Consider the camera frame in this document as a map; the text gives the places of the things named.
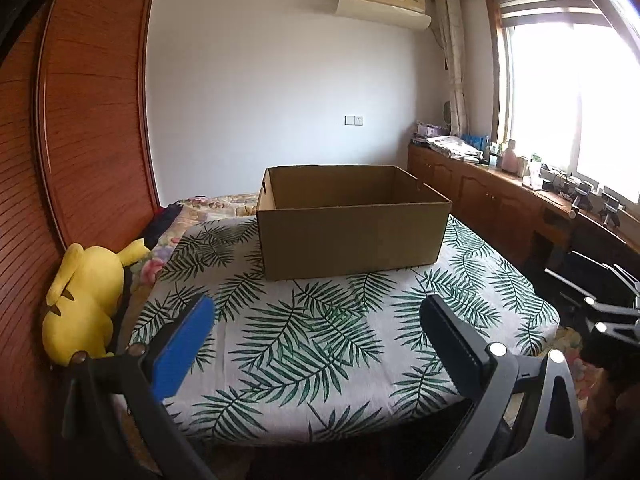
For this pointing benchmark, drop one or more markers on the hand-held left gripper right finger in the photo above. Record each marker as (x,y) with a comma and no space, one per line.
(457,350)

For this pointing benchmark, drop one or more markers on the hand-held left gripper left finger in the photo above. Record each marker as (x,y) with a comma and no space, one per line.
(182,355)

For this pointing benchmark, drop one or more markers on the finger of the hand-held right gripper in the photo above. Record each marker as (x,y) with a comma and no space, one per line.
(612,322)
(575,287)

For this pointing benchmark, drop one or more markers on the brown cardboard box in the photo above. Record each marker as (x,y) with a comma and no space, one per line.
(350,240)

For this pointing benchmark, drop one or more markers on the black small tripod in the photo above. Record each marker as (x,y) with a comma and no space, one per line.
(611,207)
(582,200)

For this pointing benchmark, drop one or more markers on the yellow plush toy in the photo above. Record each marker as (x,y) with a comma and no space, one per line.
(85,300)

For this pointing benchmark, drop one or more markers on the clear plastic bag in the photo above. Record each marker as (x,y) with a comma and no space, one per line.
(536,172)

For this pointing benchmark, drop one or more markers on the long wooden cabinet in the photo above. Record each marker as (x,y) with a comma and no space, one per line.
(480,195)

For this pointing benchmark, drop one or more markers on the leaf print cloth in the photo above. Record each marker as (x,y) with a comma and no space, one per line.
(325,335)

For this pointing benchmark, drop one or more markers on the dark clothes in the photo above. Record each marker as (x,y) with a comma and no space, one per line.
(162,222)

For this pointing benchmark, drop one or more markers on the pink bottle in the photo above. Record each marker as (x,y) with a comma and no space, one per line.
(510,160)

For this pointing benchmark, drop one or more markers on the floral bedsheet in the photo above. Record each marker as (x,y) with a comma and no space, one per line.
(210,205)

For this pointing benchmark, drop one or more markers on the blue packets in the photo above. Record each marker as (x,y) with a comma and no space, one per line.
(475,140)

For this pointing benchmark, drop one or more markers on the folded patterned cloth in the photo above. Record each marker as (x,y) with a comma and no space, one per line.
(452,146)

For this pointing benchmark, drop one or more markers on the purple tissue box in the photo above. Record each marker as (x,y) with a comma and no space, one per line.
(430,129)

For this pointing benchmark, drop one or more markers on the small round mirror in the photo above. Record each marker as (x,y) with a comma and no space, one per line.
(447,111)

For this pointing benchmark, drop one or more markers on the pale patterned curtain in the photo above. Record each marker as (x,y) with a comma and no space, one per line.
(452,60)

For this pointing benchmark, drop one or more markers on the wooden slatted wardrobe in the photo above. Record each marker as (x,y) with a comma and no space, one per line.
(95,110)

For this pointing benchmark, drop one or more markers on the white wall switch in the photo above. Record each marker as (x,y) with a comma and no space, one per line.
(354,120)

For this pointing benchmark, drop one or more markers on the wall air conditioner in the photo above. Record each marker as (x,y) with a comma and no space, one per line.
(385,10)

